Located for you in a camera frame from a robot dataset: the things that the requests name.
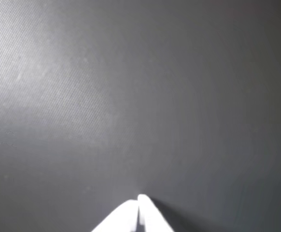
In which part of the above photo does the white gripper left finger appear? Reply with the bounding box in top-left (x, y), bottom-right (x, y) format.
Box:
top-left (91, 199), bottom-right (140, 232)

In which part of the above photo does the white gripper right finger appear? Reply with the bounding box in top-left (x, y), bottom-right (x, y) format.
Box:
top-left (137, 194), bottom-right (175, 232)

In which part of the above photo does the black table mat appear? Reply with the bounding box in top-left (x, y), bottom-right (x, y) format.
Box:
top-left (0, 0), bottom-right (281, 232)

